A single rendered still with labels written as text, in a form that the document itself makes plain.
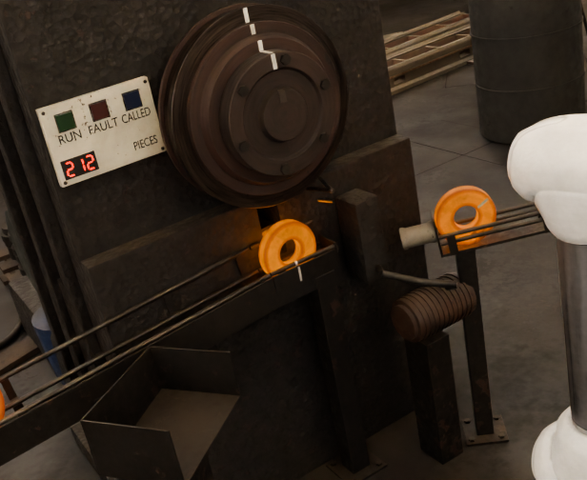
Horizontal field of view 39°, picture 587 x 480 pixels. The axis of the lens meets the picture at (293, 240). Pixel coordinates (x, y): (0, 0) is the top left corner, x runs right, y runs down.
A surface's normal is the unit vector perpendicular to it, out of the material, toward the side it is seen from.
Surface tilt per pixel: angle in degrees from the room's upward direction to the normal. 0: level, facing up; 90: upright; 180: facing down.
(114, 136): 90
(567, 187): 96
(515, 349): 0
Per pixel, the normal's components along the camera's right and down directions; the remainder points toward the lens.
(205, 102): -0.51, 0.09
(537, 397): -0.18, -0.89
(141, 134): 0.53, 0.26
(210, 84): -0.44, -0.11
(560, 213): -0.66, 0.54
